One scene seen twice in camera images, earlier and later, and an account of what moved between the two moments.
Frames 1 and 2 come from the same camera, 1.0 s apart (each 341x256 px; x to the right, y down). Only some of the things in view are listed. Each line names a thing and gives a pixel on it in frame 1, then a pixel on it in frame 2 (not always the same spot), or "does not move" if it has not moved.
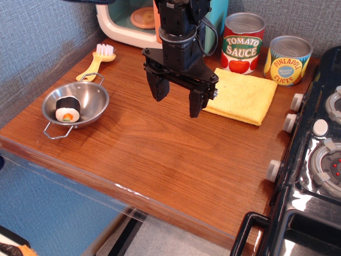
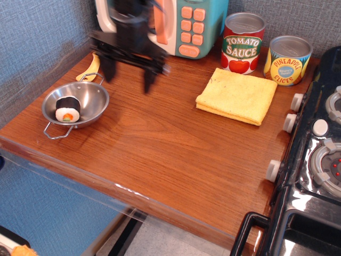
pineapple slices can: (287, 61) does not move
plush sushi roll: (67, 109) does not move
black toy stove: (305, 217) does not move
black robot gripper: (183, 60) to (132, 41)
